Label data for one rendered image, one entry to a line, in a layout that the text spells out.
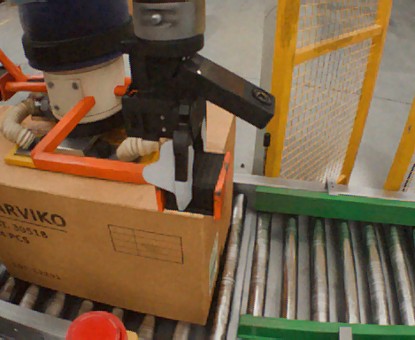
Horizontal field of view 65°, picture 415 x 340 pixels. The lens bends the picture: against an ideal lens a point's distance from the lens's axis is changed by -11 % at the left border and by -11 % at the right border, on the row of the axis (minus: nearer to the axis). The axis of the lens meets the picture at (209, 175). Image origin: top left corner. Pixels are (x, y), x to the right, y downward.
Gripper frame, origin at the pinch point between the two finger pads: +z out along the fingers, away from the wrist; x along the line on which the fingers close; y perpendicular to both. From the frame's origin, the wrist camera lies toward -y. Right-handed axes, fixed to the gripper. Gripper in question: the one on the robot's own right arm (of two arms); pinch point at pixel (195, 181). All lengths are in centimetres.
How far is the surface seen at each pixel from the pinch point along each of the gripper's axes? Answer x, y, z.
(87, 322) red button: 21.2, 7.5, 4.1
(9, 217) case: -6, 47, 24
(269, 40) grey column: -122, -4, 19
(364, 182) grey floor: -143, -70, 109
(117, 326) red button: 20.6, 4.1, 4.1
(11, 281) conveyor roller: -5, 60, 53
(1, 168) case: -10, 47, 13
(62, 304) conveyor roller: -3, 41, 54
